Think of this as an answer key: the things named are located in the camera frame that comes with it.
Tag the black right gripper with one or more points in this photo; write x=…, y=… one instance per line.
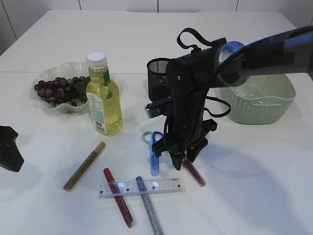
x=185, y=131

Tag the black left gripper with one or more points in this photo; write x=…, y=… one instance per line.
x=10, y=157

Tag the pink capped scissors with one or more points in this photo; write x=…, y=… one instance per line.
x=193, y=172

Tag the red artificial grape bunch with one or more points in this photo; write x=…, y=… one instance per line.
x=71, y=91

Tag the clear plastic sheet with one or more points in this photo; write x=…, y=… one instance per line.
x=248, y=93

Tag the yellow liquid plastic bottle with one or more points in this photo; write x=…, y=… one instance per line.
x=103, y=96

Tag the black blue right robot arm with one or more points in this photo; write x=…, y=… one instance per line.
x=222, y=64

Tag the clear plastic ruler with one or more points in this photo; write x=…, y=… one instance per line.
x=130, y=188

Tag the gold glitter pen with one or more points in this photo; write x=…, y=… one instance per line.
x=85, y=165

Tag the black mesh pen holder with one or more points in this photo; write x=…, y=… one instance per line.
x=158, y=86

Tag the silver glitter pen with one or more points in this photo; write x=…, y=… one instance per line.
x=152, y=216

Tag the red glitter pen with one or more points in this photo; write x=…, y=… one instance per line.
x=119, y=199

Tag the green woven plastic basket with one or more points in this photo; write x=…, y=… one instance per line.
x=279, y=94

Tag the pale green wavy plate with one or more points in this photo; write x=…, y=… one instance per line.
x=67, y=70

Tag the blue capped scissors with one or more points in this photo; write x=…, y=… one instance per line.
x=150, y=138

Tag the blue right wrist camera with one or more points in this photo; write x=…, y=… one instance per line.
x=162, y=107

